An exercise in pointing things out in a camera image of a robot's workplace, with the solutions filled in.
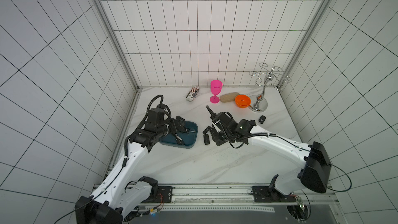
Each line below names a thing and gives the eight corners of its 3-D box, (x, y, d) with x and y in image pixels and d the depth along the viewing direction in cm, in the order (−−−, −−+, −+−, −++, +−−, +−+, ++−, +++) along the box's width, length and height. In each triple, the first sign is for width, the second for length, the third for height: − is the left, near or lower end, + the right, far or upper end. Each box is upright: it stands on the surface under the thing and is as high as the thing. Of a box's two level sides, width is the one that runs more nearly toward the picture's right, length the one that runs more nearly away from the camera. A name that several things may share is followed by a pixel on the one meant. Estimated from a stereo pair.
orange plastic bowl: (235, 108, 109) (236, 103, 105) (233, 99, 115) (234, 94, 111) (250, 108, 109) (252, 103, 105) (247, 99, 115) (249, 94, 111)
